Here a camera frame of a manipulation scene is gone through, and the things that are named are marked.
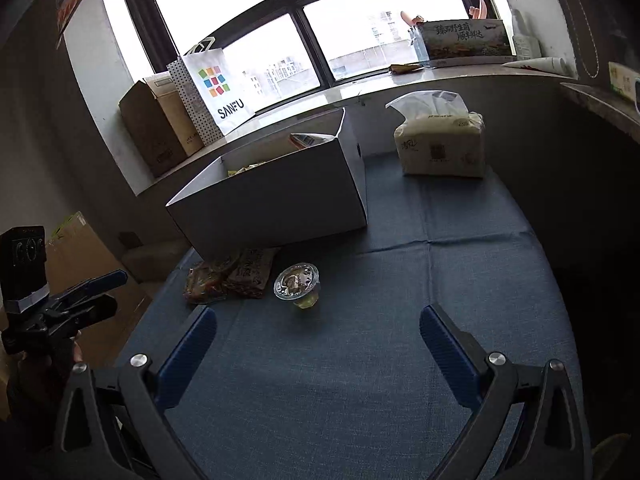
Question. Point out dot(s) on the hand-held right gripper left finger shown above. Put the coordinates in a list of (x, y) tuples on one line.
[(187, 355)]

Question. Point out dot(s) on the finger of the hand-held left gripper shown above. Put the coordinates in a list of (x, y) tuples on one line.
[(107, 277), (95, 310)]

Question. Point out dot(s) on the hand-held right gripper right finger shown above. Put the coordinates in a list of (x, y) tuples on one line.
[(447, 355)]

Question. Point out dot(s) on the clear bread packet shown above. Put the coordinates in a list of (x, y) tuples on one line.
[(207, 282)]

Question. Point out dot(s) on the brown snack packet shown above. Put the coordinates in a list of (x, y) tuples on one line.
[(252, 272)]

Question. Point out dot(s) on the clear jelly cup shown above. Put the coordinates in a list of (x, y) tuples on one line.
[(297, 282)]

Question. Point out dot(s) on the yellow snack packet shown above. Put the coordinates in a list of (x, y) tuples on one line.
[(247, 167)]

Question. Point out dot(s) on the white cardboard box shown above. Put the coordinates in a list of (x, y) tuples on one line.
[(280, 200)]

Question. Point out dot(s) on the orange snack packet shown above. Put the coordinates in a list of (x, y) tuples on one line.
[(312, 140)]

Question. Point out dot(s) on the person's left hand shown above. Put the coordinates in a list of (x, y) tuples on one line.
[(77, 353)]

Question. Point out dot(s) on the large brown floor carton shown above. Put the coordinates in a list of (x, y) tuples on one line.
[(85, 242)]

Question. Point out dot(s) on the blue tablecloth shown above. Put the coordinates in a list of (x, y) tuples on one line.
[(350, 360)]

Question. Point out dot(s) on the brown cardboard box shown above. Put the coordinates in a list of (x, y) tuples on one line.
[(150, 130)]

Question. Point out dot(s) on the beige tissue pack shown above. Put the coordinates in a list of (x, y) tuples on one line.
[(440, 150)]

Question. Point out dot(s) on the white polka dot shopping bag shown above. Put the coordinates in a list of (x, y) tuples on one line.
[(220, 95)]

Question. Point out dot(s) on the brown wrapper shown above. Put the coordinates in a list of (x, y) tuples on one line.
[(406, 68)]

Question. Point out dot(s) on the white tube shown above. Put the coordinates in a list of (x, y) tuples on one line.
[(535, 65)]

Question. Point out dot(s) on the printed landscape box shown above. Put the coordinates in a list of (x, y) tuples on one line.
[(465, 40)]

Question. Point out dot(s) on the white plastic bottle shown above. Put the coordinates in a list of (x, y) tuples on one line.
[(525, 40)]

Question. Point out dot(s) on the beige tissue box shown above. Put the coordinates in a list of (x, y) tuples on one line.
[(622, 80)]

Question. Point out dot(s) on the pink wooden figure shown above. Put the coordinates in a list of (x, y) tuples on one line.
[(412, 17), (481, 9)]

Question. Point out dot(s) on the wall poster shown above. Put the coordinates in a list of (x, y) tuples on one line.
[(75, 0)]

